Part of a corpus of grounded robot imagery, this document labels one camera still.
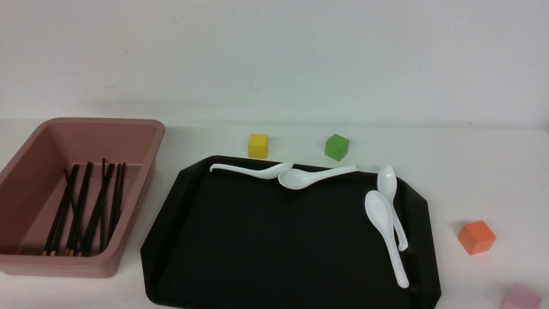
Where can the white spoon far left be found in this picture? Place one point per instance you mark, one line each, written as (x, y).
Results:
(269, 173)

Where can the white spoon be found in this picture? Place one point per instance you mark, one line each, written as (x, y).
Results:
(298, 179)
(269, 173)
(387, 186)
(379, 213)

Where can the yellow cube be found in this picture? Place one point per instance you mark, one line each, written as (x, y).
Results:
(258, 146)

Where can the white spoon top middle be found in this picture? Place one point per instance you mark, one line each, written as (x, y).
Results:
(298, 179)

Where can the green cube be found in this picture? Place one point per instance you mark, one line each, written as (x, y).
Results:
(336, 147)

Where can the black plastic tray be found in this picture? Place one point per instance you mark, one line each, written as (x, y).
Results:
(224, 240)

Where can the white spoon right rear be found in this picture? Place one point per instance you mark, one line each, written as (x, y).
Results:
(387, 186)

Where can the white spoon right front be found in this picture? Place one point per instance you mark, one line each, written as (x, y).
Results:
(379, 213)

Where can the orange cube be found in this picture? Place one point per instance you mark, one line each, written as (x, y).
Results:
(476, 237)

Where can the pink plastic bin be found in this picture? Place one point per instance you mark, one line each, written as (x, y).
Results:
(35, 209)

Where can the pink cube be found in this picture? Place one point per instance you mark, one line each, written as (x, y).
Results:
(520, 297)

